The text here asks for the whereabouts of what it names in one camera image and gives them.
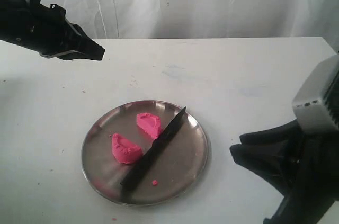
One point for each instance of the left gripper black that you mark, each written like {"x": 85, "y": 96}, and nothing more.
{"x": 46, "y": 31}

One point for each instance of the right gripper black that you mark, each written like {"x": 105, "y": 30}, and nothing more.
{"x": 314, "y": 188}

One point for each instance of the pink dough lump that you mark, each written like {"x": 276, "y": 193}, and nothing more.
{"x": 125, "y": 151}

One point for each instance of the black knife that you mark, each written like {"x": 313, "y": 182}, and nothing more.
{"x": 143, "y": 165}

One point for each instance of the round stainless steel plate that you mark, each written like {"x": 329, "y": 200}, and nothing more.
{"x": 176, "y": 169}

